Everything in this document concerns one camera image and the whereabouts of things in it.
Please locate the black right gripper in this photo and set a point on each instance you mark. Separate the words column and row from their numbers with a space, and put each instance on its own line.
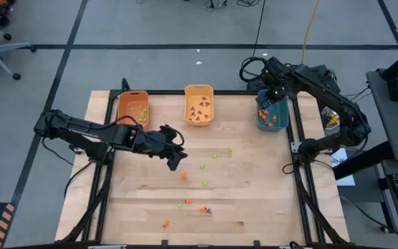
column 276, row 81

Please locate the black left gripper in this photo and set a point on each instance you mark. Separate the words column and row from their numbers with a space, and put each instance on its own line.
column 164, row 141

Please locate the orange caterpillar toy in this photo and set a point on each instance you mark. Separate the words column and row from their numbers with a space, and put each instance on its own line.
column 202, row 209
column 188, row 201

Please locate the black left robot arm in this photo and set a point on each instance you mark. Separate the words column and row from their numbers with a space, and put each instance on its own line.
column 81, row 128

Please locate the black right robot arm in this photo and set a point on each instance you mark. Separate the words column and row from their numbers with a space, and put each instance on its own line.
column 340, row 103

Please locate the black keyboard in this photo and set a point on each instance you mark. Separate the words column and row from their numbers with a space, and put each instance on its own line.
column 252, row 84

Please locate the teal plastic bin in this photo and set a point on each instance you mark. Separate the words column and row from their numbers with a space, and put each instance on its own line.
column 282, row 126

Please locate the yellow plastic bin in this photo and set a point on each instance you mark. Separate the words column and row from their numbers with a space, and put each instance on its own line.
column 195, row 93

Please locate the white power strip yellow plugs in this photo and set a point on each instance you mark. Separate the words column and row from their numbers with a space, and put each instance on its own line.
column 333, row 121

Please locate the orange plastic bin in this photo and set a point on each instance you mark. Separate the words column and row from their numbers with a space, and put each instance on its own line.
column 126, row 103

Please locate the white paper sheet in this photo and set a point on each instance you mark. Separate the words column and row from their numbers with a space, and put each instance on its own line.
column 347, row 180

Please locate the grey desk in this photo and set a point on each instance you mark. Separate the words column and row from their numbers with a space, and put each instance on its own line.
column 392, row 131

